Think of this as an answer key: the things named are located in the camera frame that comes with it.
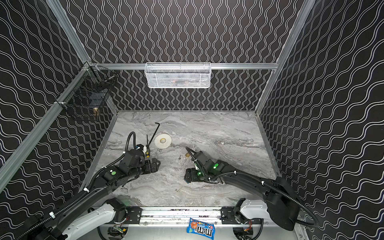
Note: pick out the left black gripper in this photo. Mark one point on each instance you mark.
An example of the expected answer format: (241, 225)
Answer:
(151, 165)

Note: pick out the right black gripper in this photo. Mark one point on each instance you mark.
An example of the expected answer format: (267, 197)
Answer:
(192, 174)

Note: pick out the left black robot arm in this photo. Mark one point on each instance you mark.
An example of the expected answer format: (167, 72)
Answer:
(70, 222)

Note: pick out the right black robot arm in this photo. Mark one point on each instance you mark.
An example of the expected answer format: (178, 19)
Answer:
(282, 203)

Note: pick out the black hex key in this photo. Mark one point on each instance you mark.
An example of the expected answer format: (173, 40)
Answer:
(154, 134)

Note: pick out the black yellow screwdriver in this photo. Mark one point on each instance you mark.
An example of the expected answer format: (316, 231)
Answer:
(147, 147)

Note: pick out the white tape roll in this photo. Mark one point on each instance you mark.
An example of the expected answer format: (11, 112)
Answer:
(163, 141)

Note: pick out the M&M's candy bag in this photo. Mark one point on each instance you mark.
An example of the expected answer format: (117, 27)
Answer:
(201, 228)

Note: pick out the brass item in black basket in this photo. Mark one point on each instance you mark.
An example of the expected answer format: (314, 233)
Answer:
(96, 112)

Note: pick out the white mesh basket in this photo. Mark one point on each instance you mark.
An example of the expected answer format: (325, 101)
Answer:
(178, 75)

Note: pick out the black wire basket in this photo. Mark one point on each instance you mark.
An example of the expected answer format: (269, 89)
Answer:
(92, 91)

